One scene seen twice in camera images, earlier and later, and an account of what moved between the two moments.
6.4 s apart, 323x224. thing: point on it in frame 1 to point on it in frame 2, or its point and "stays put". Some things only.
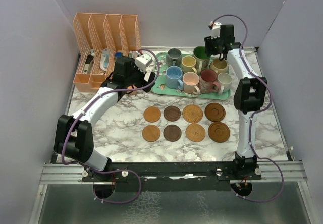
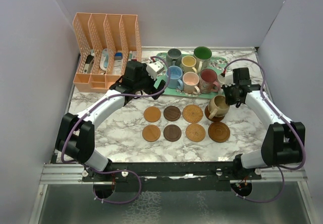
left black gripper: x=143 y=74 to x=152 y=89
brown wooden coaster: x=214 y=112 stays put
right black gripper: x=208 y=42 to x=229 y=101
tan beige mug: x=220 y=66 to x=217 y=106
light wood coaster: x=151 y=133 stays put
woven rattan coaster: x=195 y=132 stays put
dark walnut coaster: x=172 y=132 stays put
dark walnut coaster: x=172 y=113 stays put
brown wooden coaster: x=219 y=132 stays put
